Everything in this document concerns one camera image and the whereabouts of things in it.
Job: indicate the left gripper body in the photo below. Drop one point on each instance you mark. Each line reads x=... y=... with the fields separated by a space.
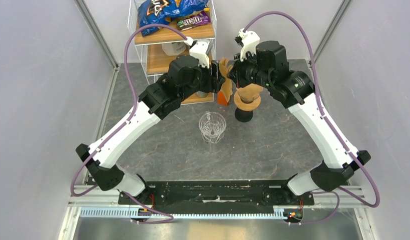
x=214 y=84

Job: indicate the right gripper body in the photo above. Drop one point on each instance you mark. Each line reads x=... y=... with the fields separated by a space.
x=247 y=73

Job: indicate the round wooden dripper stand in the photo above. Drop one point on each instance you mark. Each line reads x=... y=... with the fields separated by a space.
x=248 y=107

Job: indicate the black coffee server pot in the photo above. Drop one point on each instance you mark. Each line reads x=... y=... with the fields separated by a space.
x=243 y=116

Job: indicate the clear glass dripper with handle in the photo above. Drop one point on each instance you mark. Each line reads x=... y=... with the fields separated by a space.
x=212 y=123

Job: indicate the glass carafe with brown band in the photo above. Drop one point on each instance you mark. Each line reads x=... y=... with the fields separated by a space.
x=212 y=138

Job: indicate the brown paper coffee filter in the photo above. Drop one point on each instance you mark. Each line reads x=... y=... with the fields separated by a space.
x=250 y=92

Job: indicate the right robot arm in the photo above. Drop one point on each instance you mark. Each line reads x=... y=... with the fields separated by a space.
x=265 y=64

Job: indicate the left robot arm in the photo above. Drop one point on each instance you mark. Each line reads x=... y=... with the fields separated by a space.
x=185 y=77

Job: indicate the brown paper filter stack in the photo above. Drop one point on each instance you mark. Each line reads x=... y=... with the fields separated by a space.
x=226 y=88

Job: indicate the orange filter holder box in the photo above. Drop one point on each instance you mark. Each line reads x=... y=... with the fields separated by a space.
x=223 y=97

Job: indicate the grey green spray bottle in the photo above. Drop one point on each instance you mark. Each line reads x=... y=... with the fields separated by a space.
x=201 y=94

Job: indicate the purple candy bag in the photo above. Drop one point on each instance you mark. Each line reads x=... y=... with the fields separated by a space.
x=192 y=21

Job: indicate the blue chips bag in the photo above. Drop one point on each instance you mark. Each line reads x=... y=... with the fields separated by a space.
x=164 y=11

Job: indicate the white wire shelf rack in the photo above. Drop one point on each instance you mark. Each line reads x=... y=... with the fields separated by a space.
x=154 y=61

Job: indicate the aluminium frame rail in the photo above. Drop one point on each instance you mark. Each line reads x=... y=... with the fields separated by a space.
x=329 y=216

